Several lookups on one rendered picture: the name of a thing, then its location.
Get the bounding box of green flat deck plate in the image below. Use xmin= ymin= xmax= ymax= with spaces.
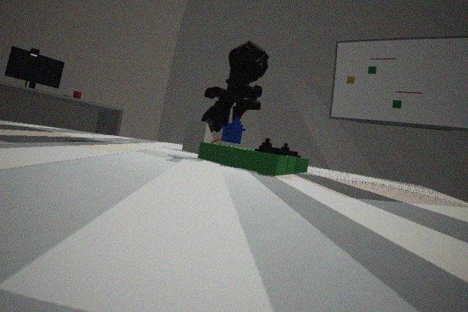
xmin=197 ymin=138 xmax=309 ymax=176

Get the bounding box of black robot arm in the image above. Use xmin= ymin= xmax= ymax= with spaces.
xmin=201 ymin=40 xmax=269 ymax=133

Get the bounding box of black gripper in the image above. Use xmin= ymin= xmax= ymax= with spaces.
xmin=204 ymin=75 xmax=261 ymax=126

